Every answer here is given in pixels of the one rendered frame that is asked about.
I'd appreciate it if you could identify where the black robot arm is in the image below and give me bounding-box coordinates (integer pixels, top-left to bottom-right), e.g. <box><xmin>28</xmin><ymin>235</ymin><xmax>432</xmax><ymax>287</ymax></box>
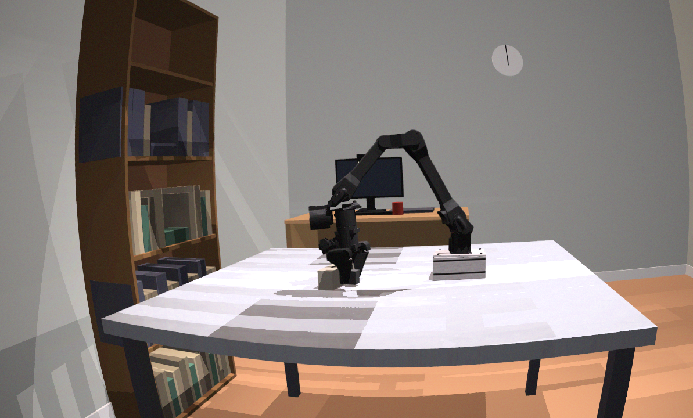
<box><xmin>308</xmin><ymin>129</ymin><xmax>474</xmax><ymax>254</ymax></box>

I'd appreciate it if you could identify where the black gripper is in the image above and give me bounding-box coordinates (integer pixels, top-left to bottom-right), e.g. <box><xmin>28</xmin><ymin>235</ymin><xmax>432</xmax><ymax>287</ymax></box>
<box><xmin>326</xmin><ymin>225</ymin><xmax>371</xmax><ymax>283</ymax></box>

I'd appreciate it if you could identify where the black two-prong plug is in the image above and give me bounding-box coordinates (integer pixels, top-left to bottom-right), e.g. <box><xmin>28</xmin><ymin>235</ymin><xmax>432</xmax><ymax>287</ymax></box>
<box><xmin>340</xmin><ymin>269</ymin><xmax>360</xmax><ymax>285</ymax></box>

